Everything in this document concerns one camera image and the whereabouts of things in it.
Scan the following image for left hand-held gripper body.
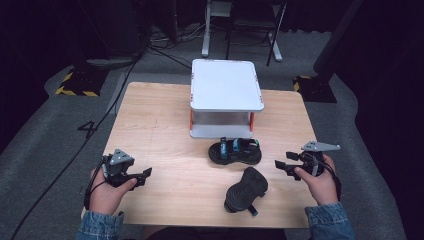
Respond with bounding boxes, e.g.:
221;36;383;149
101;148;138;188

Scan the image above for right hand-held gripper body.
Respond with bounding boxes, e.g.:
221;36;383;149
297;140;342;178

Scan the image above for person's right hand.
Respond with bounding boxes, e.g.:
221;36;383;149
293;154;340;206

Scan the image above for person's left hand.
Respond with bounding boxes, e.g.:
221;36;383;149
88;168;138;216

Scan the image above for white two-tier shoe rack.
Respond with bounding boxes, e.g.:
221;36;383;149
188;58;265;140

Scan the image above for black slanted pole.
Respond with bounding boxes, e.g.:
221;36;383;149
312;0;365;76

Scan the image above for black folding chair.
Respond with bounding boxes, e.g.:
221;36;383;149
225;0;288;67

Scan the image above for white metal stand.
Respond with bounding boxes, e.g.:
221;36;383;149
201;0;284;63

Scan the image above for right hand-held gripper black cable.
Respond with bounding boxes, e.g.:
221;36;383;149
318;159;343;202

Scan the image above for hand-held gripper black cable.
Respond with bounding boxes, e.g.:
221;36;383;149
83;159;108;211
318;159;343;202

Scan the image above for left hand-held gripper black cable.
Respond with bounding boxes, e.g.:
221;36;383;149
83;159;108;211

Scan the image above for long black floor cable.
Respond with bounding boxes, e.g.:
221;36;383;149
9;49;148;240

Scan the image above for black sandal blue straps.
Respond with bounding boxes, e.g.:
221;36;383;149
223;166;270;217
207;136;263;166

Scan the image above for black yellow striped base plate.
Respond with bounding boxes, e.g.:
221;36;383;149
292;74;338;104
54;67;110;98

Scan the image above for bundle of black floor cables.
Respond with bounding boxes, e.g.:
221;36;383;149
146;23;209;70

